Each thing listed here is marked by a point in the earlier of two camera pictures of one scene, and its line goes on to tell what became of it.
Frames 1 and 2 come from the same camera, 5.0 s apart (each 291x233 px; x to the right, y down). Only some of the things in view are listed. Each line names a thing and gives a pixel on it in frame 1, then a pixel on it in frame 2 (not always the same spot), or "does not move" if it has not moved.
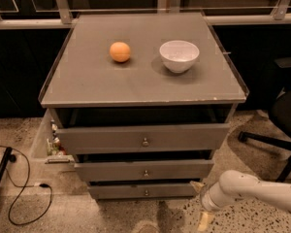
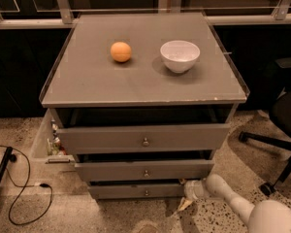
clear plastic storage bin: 48,147 does not move
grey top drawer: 143,130 does not move
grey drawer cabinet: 144,100 does not move
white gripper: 206,199 → 194,189
